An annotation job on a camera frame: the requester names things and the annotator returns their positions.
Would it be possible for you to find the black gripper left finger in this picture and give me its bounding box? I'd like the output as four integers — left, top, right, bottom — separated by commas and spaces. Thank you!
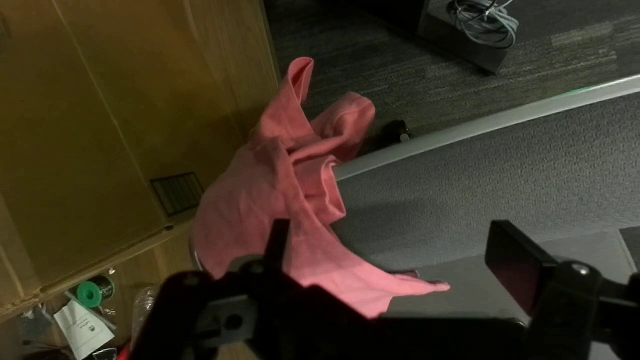
264, 217, 294, 268

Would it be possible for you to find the brown cardboard box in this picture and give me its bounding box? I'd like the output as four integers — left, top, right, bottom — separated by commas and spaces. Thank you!
0, 0, 281, 322

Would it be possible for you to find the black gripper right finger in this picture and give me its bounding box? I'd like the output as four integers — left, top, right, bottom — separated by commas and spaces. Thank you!
483, 217, 559, 327

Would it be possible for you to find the white paper card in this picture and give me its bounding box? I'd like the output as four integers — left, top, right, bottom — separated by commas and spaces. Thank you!
52, 298, 116, 360

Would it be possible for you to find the pink cloth garment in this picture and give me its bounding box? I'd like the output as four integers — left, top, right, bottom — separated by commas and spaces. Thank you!
190, 55, 452, 320

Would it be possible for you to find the small clear bottle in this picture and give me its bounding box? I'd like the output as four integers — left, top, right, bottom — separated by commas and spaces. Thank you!
128, 284, 162, 336

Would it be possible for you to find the green wire spool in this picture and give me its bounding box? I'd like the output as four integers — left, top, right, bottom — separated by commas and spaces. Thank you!
74, 275, 116, 310

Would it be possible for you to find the black box device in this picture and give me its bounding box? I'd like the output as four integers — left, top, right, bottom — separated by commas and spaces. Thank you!
417, 0, 523, 76

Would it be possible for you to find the coiled grey cable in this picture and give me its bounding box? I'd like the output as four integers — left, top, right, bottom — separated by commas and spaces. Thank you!
443, 0, 521, 50

